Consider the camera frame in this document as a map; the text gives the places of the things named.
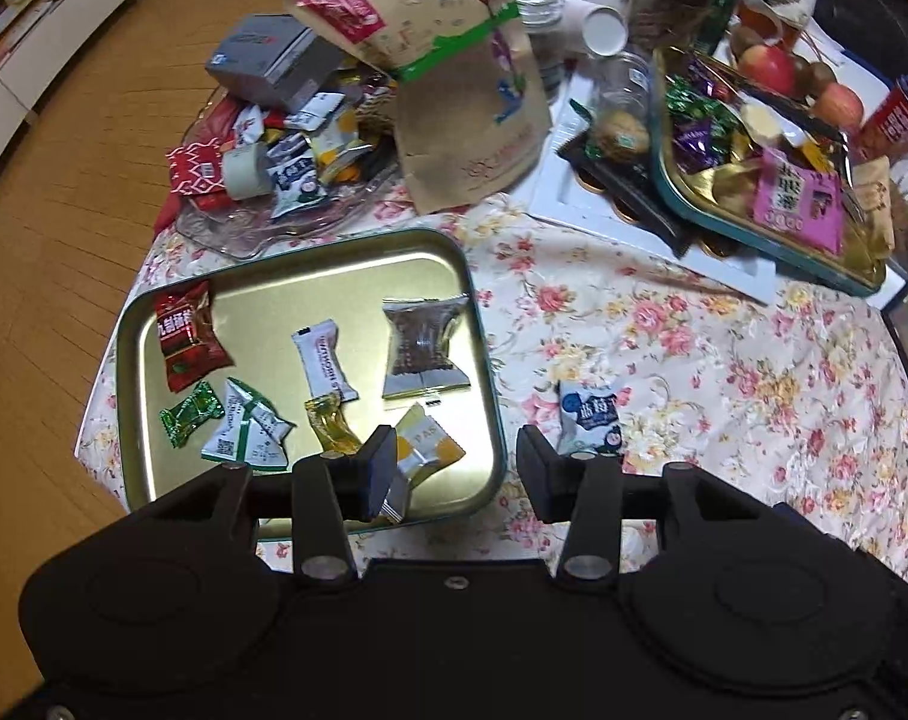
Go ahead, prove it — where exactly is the clear plastic cookie jar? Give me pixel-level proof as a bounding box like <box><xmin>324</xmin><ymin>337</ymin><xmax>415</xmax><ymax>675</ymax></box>
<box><xmin>588</xmin><ymin>48</ymin><xmax>654</xmax><ymax>163</ymax></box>

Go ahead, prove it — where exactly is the white rectangular tray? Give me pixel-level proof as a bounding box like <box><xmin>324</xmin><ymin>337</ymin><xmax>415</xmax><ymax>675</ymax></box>
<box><xmin>528</xmin><ymin>100</ymin><xmax>782</xmax><ymax>305</ymax></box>

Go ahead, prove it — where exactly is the white cabinet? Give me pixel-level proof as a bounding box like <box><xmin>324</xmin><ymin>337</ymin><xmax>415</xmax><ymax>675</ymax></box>
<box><xmin>0</xmin><ymin>0</ymin><xmax>204</xmax><ymax>190</ymax></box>

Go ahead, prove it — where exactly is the clear packet brown snack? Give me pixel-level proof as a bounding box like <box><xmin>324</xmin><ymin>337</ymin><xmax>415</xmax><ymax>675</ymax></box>
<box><xmin>380</xmin><ymin>293</ymin><xmax>473</xmax><ymax>401</ymax></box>

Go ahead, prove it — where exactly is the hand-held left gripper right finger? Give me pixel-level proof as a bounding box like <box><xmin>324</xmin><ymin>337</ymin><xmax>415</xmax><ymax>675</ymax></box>
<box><xmin>515</xmin><ymin>426</ymin><xmax>774</xmax><ymax>592</ymax></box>

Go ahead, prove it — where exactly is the clear glass plate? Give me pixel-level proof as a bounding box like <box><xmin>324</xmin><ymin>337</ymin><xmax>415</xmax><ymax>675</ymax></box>
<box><xmin>153</xmin><ymin>75</ymin><xmax>419</xmax><ymax>263</ymax></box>

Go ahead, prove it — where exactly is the dark brown snack bar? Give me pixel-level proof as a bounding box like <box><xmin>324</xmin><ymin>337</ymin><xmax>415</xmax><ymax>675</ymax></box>
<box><xmin>558</xmin><ymin>130</ymin><xmax>696</xmax><ymax>257</ymax></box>

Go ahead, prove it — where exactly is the white strip snack packet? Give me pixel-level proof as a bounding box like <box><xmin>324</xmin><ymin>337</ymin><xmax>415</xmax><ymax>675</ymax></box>
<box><xmin>290</xmin><ymin>322</ymin><xmax>360</xmax><ymax>403</ymax></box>

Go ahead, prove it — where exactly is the pile of wrapped candies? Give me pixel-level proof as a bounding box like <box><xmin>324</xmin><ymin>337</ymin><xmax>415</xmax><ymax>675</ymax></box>
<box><xmin>663</xmin><ymin>60</ymin><xmax>756</xmax><ymax>175</ymax></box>

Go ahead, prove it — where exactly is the glass jar with lid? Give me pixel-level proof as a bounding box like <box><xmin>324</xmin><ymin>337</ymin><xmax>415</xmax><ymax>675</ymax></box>
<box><xmin>509</xmin><ymin>0</ymin><xmax>576</xmax><ymax>85</ymax></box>

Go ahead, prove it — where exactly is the pile of assorted snack packets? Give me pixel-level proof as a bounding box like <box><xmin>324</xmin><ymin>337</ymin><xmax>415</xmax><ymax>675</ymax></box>
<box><xmin>229</xmin><ymin>67</ymin><xmax>404</xmax><ymax>220</ymax></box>

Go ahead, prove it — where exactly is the teal tin with gold inside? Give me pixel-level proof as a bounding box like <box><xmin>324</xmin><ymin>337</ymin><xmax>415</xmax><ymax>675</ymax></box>
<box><xmin>650</xmin><ymin>44</ymin><xmax>891</xmax><ymax>298</ymax></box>

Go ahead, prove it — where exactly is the yellow white snack packet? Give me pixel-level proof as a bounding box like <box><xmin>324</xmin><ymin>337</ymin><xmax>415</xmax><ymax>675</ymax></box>
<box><xmin>379</xmin><ymin>403</ymin><xmax>467</xmax><ymax>527</ymax></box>

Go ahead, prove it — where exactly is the red patterned flat packet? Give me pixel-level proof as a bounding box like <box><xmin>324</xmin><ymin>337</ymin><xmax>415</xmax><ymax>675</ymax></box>
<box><xmin>164</xmin><ymin>138</ymin><xmax>231</xmax><ymax>200</ymax></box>

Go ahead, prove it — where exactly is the green drink can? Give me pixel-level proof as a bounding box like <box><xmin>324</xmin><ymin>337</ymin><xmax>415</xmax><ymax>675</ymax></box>
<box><xmin>697</xmin><ymin>0</ymin><xmax>748</xmax><ymax>54</ymax></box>

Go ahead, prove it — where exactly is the gold candy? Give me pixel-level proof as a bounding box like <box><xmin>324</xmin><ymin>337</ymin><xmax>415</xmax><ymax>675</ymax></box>
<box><xmin>303</xmin><ymin>393</ymin><xmax>366</xmax><ymax>456</ymax></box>

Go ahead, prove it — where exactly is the blue white snack packet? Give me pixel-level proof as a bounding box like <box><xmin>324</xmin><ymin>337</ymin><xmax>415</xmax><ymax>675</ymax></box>
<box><xmin>557</xmin><ymin>380</ymin><xmax>627</xmax><ymax>459</ymax></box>

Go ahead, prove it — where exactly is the red label clear jar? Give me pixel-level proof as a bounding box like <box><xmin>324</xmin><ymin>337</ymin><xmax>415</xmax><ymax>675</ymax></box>
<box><xmin>850</xmin><ymin>74</ymin><xmax>908</xmax><ymax>272</ymax></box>

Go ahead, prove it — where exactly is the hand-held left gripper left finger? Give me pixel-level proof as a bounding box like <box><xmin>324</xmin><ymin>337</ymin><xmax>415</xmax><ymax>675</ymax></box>
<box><xmin>143</xmin><ymin>426</ymin><xmax>399</xmax><ymax>590</ymax></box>

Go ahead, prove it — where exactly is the pink snack packet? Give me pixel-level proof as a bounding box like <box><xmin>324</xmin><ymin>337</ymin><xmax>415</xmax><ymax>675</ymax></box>
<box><xmin>751</xmin><ymin>148</ymin><xmax>846</xmax><ymax>255</ymax></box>

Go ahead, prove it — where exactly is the grey cardboard box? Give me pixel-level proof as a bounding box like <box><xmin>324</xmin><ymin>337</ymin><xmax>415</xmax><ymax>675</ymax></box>
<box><xmin>204</xmin><ymin>14</ymin><xmax>345</xmax><ymax>110</ymax></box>

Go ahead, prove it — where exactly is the green candy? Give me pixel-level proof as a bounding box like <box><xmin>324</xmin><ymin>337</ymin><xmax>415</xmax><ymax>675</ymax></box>
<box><xmin>158</xmin><ymin>380</ymin><xmax>227</xmax><ymax>450</ymax></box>

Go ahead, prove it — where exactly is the white silver snack packet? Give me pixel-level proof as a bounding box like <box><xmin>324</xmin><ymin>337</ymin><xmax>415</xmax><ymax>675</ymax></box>
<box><xmin>200</xmin><ymin>409</ymin><xmax>289</xmax><ymax>473</ymax></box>

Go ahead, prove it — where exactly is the small kraft snack packet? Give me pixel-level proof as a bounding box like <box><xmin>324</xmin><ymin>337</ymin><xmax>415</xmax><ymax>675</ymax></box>
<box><xmin>850</xmin><ymin>155</ymin><xmax>897</xmax><ymax>257</ymax></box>

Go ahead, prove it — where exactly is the white paper cup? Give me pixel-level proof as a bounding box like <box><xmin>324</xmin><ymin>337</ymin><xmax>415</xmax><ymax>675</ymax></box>
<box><xmin>562</xmin><ymin>0</ymin><xmax>628</xmax><ymax>58</ymax></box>

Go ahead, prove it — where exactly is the red apple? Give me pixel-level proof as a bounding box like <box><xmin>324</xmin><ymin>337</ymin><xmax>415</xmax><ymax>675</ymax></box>
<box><xmin>811</xmin><ymin>82</ymin><xmax>867</xmax><ymax>129</ymax></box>
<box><xmin>736</xmin><ymin>43</ymin><xmax>799</xmax><ymax>95</ymax></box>

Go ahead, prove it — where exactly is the beige tape roll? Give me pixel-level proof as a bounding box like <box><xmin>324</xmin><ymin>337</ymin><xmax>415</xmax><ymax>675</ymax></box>
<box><xmin>221</xmin><ymin>140</ymin><xmax>276</xmax><ymax>202</ymax></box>

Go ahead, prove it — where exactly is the cream round snack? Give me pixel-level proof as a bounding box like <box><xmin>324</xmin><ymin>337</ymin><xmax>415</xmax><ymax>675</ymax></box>
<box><xmin>742</xmin><ymin>100</ymin><xmax>786</xmax><ymax>145</ymax></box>

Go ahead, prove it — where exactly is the floral tablecloth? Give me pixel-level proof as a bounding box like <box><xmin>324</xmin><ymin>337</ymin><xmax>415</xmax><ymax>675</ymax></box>
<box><xmin>74</xmin><ymin>193</ymin><xmax>908</xmax><ymax>580</ymax></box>

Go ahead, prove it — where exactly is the tall biscuit jar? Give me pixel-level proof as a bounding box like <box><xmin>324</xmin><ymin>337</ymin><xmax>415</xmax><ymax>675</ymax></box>
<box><xmin>626</xmin><ymin>0</ymin><xmax>718</xmax><ymax>54</ymax></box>

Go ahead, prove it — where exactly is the red snack packet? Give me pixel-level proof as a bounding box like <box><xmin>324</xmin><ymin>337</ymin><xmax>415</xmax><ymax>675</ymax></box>
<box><xmin>153</xmin><ymin>280</ymin><xmax>234</xmax><ymax>394</ymax></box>

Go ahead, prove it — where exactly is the large kraft paper bag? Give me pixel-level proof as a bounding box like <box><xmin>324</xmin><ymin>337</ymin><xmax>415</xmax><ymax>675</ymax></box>
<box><xmin>264</xmin><ymin>0</ymin><xmax>553</xmax><ymax>215</ymax></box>

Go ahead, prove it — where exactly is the gold tin tray teal rim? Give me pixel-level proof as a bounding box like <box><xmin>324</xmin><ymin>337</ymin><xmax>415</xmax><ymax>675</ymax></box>
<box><xmin>114</xmin><ymin>228</ymin><xmax>510</xmax><ymax>539</ymax></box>

